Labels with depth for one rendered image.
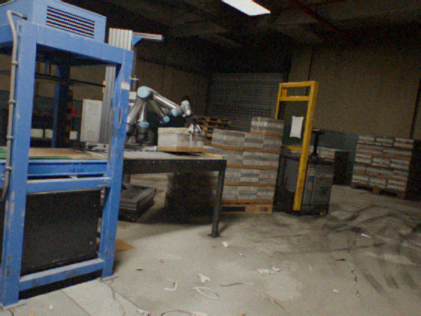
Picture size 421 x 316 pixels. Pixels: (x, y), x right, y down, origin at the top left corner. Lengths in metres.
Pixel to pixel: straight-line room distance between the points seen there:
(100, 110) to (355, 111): 7.90
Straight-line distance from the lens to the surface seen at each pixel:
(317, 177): 5.16
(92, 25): 2.54
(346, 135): 10.63
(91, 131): 4.14
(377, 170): 8.66
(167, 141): 3.46
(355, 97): 10.67
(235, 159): 4.48
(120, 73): 2.42
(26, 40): 2.16
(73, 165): 2.46
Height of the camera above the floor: 1.15
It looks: 6 degrees down
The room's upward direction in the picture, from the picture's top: 7 degrees clockwise
